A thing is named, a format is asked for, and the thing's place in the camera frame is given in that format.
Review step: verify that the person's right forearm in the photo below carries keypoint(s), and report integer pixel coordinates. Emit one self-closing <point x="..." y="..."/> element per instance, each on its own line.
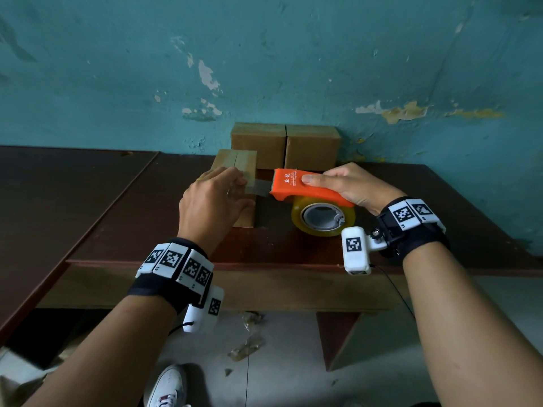
<point x="471" y="334"/>

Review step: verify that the cardboard box with dark edge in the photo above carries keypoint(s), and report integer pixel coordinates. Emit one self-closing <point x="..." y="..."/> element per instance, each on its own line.
<point x="246" y="161"/>

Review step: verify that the dark brown wooden table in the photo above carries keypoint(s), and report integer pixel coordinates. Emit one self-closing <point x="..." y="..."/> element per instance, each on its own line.
<point x="445" y="233"/>

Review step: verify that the yellowish clear tape roll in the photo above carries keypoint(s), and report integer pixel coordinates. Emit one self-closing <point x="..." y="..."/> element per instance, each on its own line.
<point x="299" y="222"/>

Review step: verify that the person's right hand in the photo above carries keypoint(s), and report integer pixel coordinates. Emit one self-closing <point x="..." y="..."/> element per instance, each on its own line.
<point x="360" y="186"/>

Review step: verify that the person's left hand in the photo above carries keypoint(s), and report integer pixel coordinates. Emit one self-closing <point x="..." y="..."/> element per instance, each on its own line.
<point x="208" y="211"/>

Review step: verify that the white left shoe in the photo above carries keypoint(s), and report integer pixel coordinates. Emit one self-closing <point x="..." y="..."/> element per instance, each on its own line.
<point x="167" y="385"/>

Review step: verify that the orange tape dispenser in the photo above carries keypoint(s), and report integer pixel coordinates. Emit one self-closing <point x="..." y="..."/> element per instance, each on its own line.
<point x="288" y="184"/>

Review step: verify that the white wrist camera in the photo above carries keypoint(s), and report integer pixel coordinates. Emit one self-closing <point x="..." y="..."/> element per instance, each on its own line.
<point x="354" y="260"/>
<point x="201" y="317"/>

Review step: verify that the black trousers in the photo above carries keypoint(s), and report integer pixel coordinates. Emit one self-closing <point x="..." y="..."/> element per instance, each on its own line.
<point x="426" y="405"/>

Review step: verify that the small brown cardboard box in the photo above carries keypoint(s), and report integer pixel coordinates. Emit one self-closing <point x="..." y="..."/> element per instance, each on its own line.
<point x="314" y="148"/>

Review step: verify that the dark brown wooden desk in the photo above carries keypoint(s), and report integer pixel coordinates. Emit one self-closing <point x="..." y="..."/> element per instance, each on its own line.
<point x="55" y="207"/>

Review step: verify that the crumpled clear plastic scrap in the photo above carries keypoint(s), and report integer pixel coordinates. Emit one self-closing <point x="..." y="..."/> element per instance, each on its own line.
<point x="246" y="347"/>

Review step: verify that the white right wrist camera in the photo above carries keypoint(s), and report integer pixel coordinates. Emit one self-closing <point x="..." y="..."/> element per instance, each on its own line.
<point x="354" y="260"/>

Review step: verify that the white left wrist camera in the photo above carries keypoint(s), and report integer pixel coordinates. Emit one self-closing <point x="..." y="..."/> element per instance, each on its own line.
<point x="201" y="317"/>

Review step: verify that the large brown cardboard box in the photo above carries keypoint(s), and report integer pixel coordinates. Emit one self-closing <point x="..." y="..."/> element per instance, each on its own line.
<point x="258" y="144"/>

